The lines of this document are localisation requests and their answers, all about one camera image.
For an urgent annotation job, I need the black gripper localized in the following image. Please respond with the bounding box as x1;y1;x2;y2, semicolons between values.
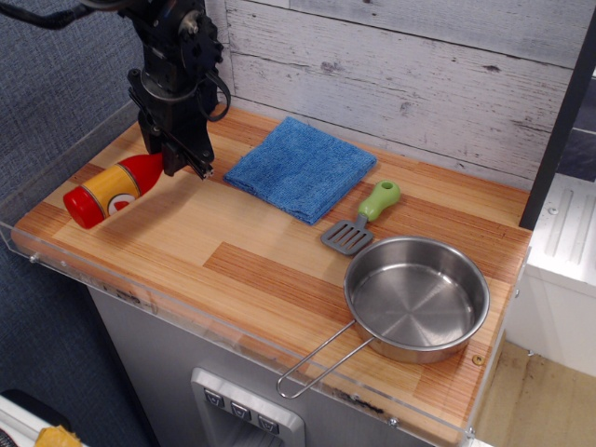
128;69;214;179

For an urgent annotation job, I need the red toy sauce bottle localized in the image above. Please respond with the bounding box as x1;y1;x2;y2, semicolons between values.
63;154;163;229

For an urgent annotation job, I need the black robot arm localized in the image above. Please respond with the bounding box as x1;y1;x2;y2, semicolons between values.
118;1;231;179

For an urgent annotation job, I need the blue folded cloth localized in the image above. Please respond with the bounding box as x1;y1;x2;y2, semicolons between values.
224;117;377;225

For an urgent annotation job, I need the clear acrylic table guard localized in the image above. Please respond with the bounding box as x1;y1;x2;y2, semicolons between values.
9;105;530;445

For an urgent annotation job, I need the grey cabinet with dispenser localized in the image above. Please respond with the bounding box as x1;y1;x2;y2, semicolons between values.
90;290;425;446

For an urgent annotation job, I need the stainless steel pan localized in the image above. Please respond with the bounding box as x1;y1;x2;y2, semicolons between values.
276;235;492;400

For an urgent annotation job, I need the white ribbed side counter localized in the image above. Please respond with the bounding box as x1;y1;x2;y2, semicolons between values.
505;174;595;376

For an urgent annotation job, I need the dark left support post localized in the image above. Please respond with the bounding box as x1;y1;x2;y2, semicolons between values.
199;0;221;113

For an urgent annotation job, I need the dark support post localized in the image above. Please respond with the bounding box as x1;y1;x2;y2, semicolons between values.
199;0;221;113
519;12;595;230

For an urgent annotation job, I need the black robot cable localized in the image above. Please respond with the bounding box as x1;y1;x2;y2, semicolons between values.
0;0;233;123

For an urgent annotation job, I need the green handled grey spatula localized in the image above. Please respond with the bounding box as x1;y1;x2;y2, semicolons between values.
320;180;401;256

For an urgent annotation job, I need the dark right support post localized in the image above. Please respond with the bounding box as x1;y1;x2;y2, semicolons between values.
519;12;595;230

